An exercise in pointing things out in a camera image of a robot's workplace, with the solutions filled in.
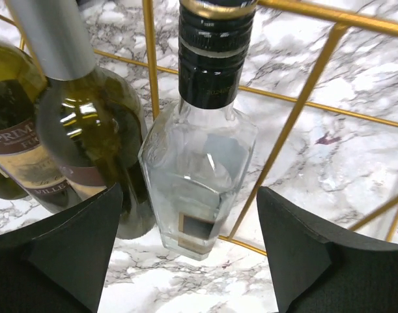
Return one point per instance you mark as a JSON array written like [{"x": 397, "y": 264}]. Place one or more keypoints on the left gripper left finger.
[{"x": 59, "y": 263}]

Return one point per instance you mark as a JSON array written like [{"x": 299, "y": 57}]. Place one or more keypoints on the green wine bottle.
[
  {"x": 89, "y": 119},
  {"x": 22, "y": 157}
]

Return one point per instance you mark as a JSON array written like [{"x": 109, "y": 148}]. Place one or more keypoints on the clear glass liquor bottle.
[{"x": 197, "y": 152}]

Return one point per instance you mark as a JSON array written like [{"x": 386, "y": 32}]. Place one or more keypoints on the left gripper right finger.
[{"x": 317, "y": 266}]

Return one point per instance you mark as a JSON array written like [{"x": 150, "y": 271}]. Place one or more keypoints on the gold wire wine rack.
[{"x": 337, "y": 166}]

